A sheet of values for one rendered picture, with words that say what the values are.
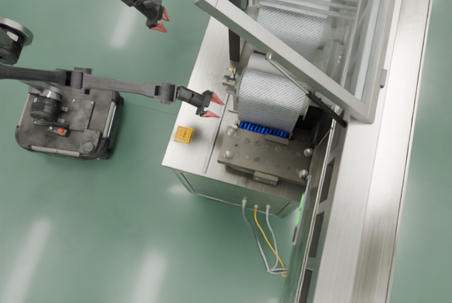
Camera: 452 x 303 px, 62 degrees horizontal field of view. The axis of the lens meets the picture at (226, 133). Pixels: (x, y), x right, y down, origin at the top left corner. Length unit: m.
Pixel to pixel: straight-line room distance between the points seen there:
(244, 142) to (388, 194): 0.65
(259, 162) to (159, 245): 1.24
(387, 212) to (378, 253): 0.12
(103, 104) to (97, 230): 0.84
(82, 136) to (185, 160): 1.07
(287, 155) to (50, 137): 1.67
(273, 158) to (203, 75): 0.56
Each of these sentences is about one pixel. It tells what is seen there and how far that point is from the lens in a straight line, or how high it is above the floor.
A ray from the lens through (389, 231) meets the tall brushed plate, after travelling 1.22.
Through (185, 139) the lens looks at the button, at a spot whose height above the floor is 0.92.
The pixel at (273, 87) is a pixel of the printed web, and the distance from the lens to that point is 1.39.
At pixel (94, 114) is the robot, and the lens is 2.67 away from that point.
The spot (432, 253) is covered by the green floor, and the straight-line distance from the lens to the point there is 2.86.
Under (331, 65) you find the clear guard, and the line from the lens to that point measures 0.93.
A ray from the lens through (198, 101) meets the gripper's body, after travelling 1.54.
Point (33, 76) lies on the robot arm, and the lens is 1.61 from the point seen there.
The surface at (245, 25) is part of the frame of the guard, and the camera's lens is 0.74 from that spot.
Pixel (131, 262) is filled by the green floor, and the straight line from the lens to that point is 2.67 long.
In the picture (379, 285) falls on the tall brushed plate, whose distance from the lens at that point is 1.20.
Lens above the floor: 2.58
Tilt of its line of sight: 73 degrees down
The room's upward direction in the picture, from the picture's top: 6 degrees counter-clockwise
